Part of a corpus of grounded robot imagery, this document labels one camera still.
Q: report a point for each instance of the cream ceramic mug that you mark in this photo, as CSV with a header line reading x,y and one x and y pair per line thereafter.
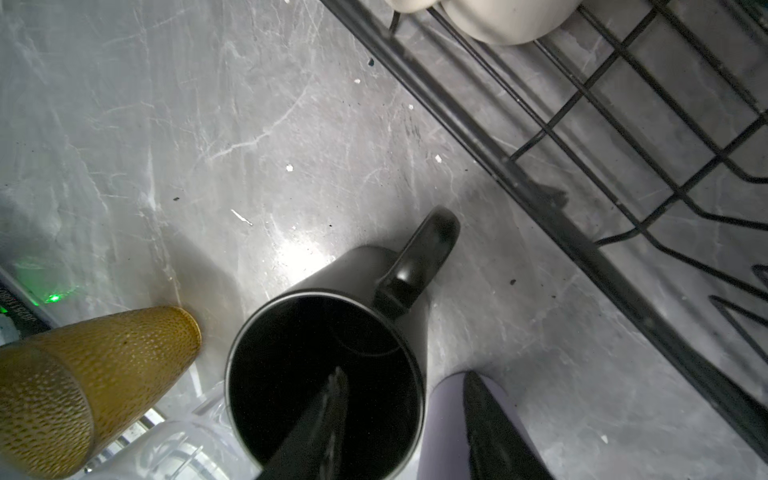
x,y
410,6

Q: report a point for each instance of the black mug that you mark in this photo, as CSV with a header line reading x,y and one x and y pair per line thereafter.
x,y
364,315

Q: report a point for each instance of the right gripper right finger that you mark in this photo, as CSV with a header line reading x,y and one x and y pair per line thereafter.
x,y
497,449

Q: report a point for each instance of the clear glass cup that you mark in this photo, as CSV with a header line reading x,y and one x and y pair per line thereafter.
x,y
198,445

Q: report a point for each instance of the lilac plastic cup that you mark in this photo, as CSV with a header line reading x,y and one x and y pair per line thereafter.
x,y
445,450

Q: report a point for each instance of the black wire dish rack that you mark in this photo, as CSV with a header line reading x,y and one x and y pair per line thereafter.
x,y
746,415

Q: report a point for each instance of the red and white mug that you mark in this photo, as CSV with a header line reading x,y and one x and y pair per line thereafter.
x,y
508,22

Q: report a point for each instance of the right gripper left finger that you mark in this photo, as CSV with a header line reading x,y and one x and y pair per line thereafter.
x,y
313,448

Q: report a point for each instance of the olive green glass cup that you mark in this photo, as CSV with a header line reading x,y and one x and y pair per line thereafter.
x,y
68,393

